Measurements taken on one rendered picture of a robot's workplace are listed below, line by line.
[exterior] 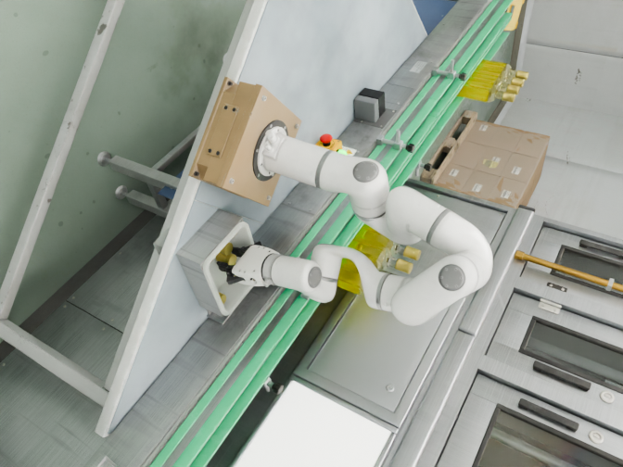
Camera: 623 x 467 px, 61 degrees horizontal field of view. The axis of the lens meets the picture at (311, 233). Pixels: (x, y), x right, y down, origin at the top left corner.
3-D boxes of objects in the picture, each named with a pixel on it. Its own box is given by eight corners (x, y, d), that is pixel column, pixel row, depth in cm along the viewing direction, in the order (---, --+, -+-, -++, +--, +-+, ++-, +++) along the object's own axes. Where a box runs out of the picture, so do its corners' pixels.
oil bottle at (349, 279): (307, 274, 166) (368, 300, 156) (305, 263, 162) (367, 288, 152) (316, 262, 169) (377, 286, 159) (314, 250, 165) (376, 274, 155)
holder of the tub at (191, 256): (205, 317, 149) (227, 328, 145) (175, 253, 129) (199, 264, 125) (242, 274, 158) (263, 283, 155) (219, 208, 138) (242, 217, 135)
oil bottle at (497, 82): (448, 86, 227) (515, 100, 214) (449, 75, 223) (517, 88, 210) (453, 80, 230) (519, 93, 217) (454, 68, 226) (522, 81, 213)
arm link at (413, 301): (400, 239, 124) (374, 243, 111) (494, 254, 113) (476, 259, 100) (392, 308, 125) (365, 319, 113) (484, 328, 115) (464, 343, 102)
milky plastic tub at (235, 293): (201, 308, 145) (226, 320, 141) (175, 254, 128) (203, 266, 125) (239, 263, 154) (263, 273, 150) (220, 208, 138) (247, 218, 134)
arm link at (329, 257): (390, 311, 125) (314, 294, 136) (400, 257, 126) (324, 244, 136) (376, 310, 118) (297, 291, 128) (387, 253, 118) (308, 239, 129)
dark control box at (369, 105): (353, 118, 188) (375, 123, 185) (352, 98, 183) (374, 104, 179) (364, 106, 193) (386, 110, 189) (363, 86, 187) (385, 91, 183)
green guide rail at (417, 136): (290, 277, 156) (313, 287, 152) (290, 275, 155) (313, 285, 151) (494, 12, 249) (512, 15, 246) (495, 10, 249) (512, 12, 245)
